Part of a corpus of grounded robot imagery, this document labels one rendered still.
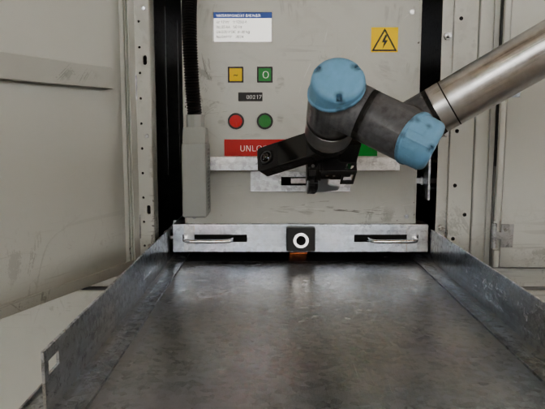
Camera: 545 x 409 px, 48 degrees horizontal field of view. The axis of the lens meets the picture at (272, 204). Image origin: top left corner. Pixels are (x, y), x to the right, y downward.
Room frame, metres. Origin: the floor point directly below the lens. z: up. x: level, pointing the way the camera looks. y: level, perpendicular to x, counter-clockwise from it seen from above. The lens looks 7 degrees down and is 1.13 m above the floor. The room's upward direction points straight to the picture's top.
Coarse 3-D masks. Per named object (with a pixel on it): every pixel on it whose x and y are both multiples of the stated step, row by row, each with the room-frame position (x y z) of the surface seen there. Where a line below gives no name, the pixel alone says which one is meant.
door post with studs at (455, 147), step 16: (448, 0) 1.25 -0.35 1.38; (464, 0) 1.24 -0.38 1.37; (448, 16) 1.25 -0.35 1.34; (464, 16) 1.24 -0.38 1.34; (448, 32) 1.24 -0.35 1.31; (464, 32) 1.24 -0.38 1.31; (448, 48) 1.25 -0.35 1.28; (464, 48) 1.24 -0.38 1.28; (448, 64) 1.25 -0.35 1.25; (464, 64) 1.24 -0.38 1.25; (464, 128) 1.24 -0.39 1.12; (448, 144) 1.25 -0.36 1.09; (464, 144) 1.24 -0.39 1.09; (448, 160) 1.24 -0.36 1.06; (464, 160) 1.24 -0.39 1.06; (448, 176) 1.24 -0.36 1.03; (464, 176) 1.24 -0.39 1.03; (448, 192) 1.24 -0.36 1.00; (464, 192) 1.24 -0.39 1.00; (448, 208) 1.24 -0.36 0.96; (464, 208) 1.24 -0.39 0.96; (448, 224) 1.24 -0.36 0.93; (464, 224) 1.24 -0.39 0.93; (464, 240) 1.24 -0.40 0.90
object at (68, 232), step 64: (0, 0) 0.96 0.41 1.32; (64, 0) 1.10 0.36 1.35; (128, 0) 1.23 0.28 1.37; (0, 64) 0.93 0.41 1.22; (64, 64) 1.06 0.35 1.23; (0, 128) 0.95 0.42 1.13; (64, 128) 1.08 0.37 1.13; (0, 192) 0.94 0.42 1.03; (64, 192) 1.08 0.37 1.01; (0, 256) 0.94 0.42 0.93; (64, 256) 1.07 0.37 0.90
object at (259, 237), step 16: (176, 224) 1.27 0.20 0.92; (192, 224) 1.27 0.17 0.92; (208, 224) 1.27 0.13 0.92; (224, 224) 1.27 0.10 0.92; (240, 224) 1.27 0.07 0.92; (256, 224) 1.27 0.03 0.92; (272, 224) 1.27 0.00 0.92; (288, 224) 1.27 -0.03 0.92; (304, 224) 1.27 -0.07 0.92; (320, 224) 1.27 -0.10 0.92; (336, 224) 1.27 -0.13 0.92; (352, 224) 1.27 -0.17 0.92; (368, 224) 1.27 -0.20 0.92; (384, 224) 1.27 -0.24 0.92; (400, 224) 1.27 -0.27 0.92; (416, 224) 1.27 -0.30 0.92; (176, 240) 1.27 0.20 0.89; (240, 240) 1.27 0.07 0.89; (256, 240) 1.27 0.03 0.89; (272, 240) 1.27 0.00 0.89; (320, 240) 1.27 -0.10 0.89; (336, 240) 1.27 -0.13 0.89; (352, 240) 1.27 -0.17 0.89
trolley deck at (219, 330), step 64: (192, 320) 0.87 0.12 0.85; (256, 320) 0.87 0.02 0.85; (320, 320) 0.87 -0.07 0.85; (384, 320) 0.87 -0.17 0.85; (448, 320) 0.87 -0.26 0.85; (128, 384) 0.65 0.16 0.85; (192, 384) 0.65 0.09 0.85; (256, 384) 0.65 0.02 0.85; (320, 384) 0.65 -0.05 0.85; (384, 384) 0.65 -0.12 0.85; (448, 384) 0.65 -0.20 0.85; (512, 384) 0.65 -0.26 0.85
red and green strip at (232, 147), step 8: (224, 144) 1.28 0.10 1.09; (232, 144) 1.28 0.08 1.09; (240, 144) 1.28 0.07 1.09; (248, 144) 1.28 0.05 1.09; (256, 144) 1.28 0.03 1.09; (264, 144) 1.28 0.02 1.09; (232, 152) 1.28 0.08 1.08; (240, 152) 1.28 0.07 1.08; (248, 152) 1.28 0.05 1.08; (256, 152) 1.28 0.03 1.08; (360, 152) 1.28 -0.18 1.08; (368, 152) 1.28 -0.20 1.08; (376, 152) 1.28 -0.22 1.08
